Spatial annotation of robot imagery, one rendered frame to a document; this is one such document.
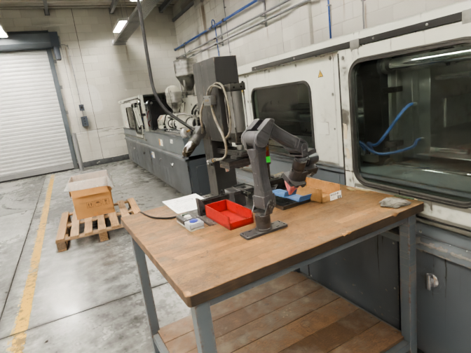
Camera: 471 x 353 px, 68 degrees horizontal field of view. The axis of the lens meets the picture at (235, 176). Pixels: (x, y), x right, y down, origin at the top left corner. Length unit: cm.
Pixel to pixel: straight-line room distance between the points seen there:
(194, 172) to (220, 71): 323
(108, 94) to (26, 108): 211
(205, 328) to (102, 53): 1015
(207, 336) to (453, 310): 115
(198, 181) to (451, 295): 371
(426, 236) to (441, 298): 29
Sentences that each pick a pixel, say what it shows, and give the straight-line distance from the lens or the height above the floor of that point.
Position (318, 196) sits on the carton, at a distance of 175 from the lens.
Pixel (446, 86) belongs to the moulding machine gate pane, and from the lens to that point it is 164.
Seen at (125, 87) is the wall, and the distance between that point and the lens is 1095.
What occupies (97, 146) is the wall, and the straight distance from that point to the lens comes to 1086.
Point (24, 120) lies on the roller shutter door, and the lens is 1078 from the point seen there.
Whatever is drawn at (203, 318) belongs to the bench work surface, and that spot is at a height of 79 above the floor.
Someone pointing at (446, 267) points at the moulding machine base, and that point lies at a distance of 185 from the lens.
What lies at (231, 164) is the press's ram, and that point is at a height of 113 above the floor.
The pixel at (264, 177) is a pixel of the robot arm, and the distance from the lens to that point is 139.
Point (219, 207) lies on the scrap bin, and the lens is 174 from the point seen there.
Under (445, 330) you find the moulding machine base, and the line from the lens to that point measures 202.
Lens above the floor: 146
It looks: 13 degrees down
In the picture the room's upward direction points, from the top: 7 degrees counter-clockwise
